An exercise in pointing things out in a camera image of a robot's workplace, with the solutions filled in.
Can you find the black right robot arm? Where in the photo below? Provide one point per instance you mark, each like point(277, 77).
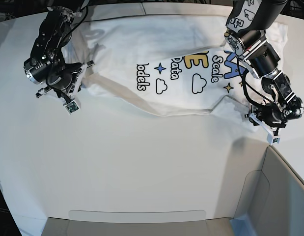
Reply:
point(46, 63)

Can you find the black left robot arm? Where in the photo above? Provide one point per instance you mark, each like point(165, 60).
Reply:
point(246, 35)

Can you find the white t-shirt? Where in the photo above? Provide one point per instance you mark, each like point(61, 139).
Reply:
point(170, 65)

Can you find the grey box right side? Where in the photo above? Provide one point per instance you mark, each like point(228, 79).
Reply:
point(272, 200)

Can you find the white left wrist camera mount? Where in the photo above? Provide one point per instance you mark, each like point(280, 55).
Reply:
point(272, 138)

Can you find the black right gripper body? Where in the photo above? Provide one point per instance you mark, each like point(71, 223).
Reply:
point(62, 78)

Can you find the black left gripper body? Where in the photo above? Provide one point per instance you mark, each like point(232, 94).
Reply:
point(270, 115)

